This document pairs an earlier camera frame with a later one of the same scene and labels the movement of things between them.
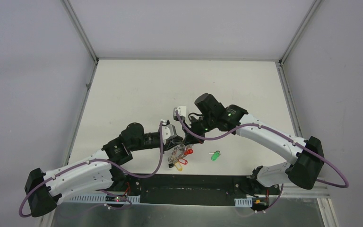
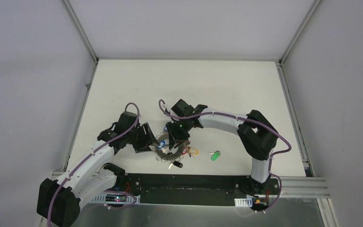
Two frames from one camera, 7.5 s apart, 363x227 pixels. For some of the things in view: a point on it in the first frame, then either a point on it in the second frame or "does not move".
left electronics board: x=111 y=198 does not move
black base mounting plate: x=161 y=190 does not move
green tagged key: x=215 y=155 does not move
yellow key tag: x=178 y=166 → x=195 y=153
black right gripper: x=190 y=138 → x=175 y=138
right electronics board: x=259 y=204 does not move
